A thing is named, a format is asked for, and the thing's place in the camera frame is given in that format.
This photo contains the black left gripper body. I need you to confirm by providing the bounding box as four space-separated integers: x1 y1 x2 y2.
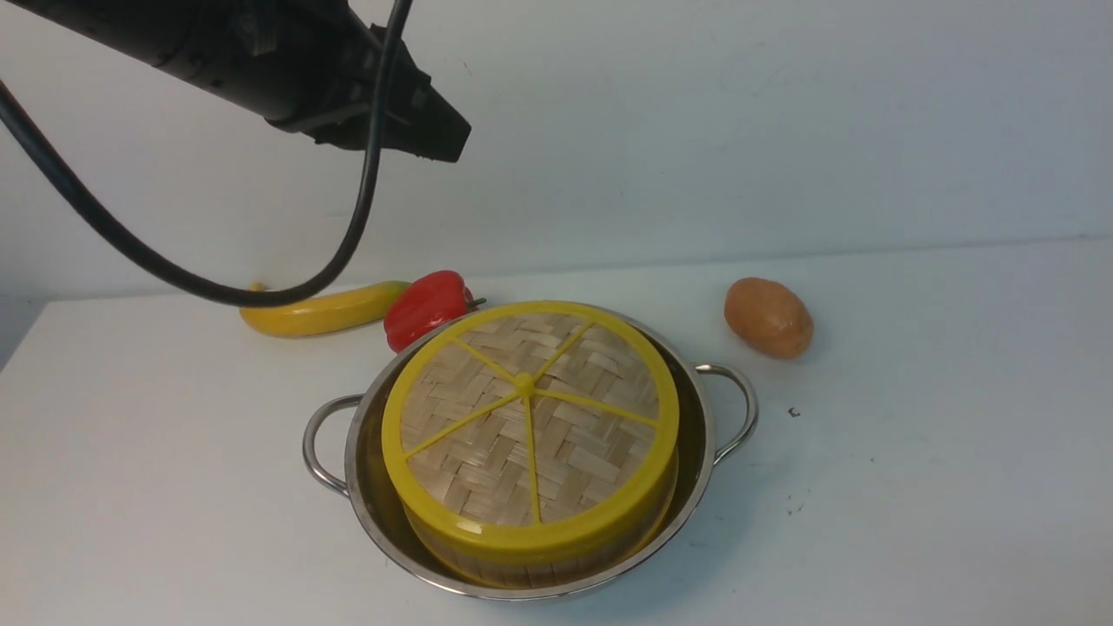
157 1 394 148

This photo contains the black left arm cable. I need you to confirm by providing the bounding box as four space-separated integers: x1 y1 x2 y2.
0 0 415 309

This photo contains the yellow banana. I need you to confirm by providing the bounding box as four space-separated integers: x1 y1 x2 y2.
238 281 412 338

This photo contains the brown potato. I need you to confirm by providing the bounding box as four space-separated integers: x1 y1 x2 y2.
723 277 815 360

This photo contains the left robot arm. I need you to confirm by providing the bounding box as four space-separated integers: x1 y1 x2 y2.
20 1 386 150

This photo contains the stainless steel pot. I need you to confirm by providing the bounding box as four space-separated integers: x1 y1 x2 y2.
302 309 758 603

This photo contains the bamboo steamer basket yellow rim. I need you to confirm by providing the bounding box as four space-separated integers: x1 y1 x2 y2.
403 458 679 589

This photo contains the red bell pepper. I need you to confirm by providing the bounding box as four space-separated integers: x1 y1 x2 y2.
384 270 486 353

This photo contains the woven bamboo steamer lid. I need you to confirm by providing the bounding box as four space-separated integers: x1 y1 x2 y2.
381 301 679 563

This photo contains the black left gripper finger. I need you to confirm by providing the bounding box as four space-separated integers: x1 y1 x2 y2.
383 84 470 163

